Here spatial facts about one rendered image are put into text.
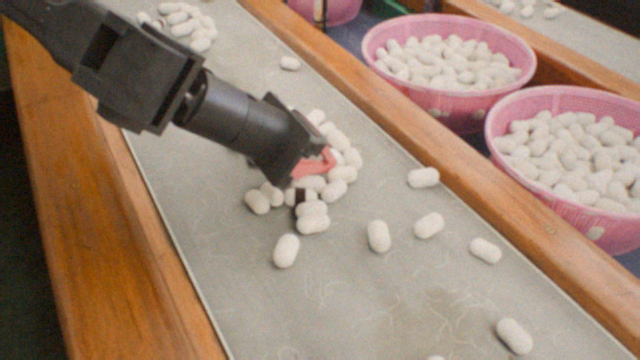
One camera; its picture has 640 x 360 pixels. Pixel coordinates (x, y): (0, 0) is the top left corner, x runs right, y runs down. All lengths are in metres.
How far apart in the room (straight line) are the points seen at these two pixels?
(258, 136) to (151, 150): 0.22
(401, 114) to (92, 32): 0.39
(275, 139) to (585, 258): 0.32
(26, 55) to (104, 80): 0.51
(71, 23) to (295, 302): 0.31
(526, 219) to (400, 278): 0.15
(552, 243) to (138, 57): 0.41
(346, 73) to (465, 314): 0.41
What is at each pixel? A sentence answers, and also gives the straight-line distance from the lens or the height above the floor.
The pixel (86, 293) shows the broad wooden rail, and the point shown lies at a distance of 0.52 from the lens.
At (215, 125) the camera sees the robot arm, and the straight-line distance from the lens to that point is 0.49.
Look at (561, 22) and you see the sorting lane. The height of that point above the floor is 0.74.
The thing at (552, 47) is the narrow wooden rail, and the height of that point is 0.76.
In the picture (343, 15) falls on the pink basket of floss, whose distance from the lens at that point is 1.15.
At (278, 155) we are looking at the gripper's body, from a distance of 0.54.
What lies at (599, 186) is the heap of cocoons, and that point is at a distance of 0.69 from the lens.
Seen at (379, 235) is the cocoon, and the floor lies 0.76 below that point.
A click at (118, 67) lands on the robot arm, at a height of 0.94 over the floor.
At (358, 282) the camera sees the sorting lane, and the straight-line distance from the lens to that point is 0.52.
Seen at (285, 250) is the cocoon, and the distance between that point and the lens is 0.52.
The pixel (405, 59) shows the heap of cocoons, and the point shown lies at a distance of 0.89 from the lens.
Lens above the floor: 1.14
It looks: 40 degrees down
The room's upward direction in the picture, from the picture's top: straight up
